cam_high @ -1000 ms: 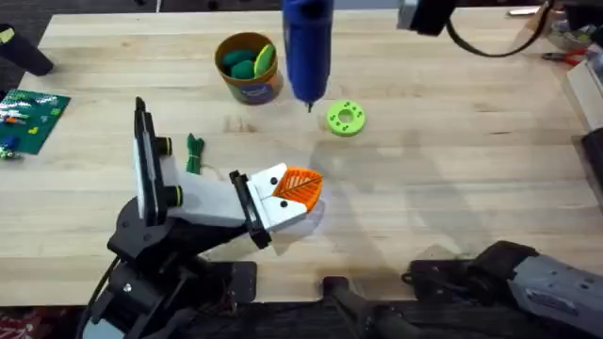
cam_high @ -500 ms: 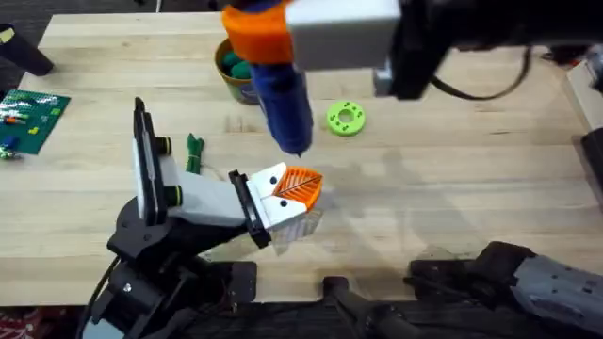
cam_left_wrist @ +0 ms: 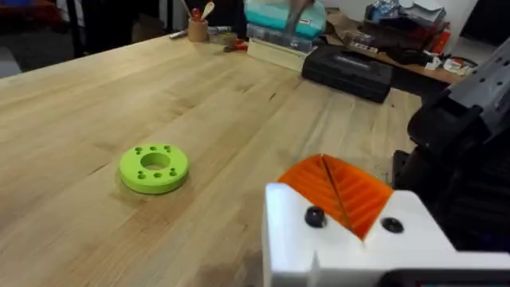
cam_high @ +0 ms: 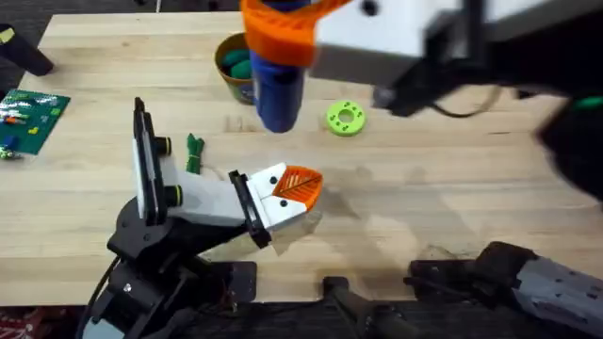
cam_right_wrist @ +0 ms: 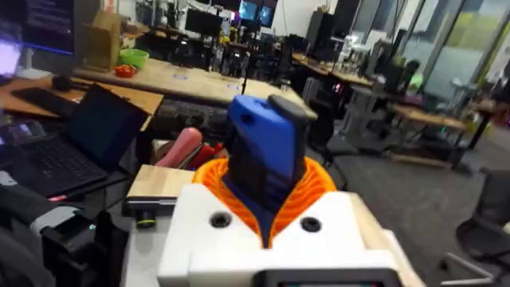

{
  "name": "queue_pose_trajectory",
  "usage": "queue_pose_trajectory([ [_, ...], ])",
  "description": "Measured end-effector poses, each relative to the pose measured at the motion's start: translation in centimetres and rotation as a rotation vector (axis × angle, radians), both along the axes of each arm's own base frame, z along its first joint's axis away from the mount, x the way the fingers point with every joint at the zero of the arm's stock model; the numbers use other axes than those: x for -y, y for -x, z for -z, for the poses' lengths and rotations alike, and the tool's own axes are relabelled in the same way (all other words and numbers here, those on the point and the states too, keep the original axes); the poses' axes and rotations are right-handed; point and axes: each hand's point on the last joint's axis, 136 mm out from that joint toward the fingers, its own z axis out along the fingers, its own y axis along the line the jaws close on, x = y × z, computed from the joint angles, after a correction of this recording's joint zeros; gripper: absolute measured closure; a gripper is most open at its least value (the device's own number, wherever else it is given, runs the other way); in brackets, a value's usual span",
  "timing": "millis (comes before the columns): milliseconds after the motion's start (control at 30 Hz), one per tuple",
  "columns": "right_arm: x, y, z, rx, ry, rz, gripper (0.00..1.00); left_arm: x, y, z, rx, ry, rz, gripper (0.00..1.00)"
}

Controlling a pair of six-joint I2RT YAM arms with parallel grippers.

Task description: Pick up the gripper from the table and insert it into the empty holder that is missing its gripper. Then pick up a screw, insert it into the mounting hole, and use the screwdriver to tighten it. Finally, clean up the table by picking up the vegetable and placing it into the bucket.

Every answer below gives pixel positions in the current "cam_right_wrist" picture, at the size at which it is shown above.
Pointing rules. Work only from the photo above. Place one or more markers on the blue electric screwdriver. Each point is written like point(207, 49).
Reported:
point(267, 135)

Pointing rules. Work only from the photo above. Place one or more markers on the computer monitor on white stand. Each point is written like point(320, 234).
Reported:
point(44, 28)

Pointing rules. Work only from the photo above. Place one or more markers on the brown cardboard box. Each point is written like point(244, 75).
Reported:
point(101, 44)

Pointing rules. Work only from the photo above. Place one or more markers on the black keyboard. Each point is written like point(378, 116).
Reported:
point(44, 100)

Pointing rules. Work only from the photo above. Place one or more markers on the black laptop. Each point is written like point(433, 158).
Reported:
point(79, 151)

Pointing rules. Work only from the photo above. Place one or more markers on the black clamp with green knob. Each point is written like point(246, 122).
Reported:
point(149, 209)

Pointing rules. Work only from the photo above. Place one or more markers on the small wooden desk black legs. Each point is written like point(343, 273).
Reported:
point(430, 123)

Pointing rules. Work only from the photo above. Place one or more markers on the long wooden desk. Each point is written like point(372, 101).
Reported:
point(187, 81)

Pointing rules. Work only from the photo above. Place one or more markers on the black computer mouse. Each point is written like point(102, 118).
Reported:
point(61, 82)

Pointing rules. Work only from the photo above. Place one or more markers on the green bowl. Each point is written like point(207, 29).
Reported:
point(134, 56)

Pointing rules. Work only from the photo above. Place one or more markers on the right gripper white and orange right finger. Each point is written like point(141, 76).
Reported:
point(330, 223)

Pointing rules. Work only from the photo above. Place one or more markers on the black office chair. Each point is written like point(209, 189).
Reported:
point(488, 227)

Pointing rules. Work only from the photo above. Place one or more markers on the right gripper white and orange left finger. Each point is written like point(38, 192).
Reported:
point(199, 223)

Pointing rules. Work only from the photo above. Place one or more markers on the red toy vegetable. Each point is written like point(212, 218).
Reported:
point(125, 71)

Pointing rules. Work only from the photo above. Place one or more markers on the black monitor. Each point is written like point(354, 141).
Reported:
point(203, 22)

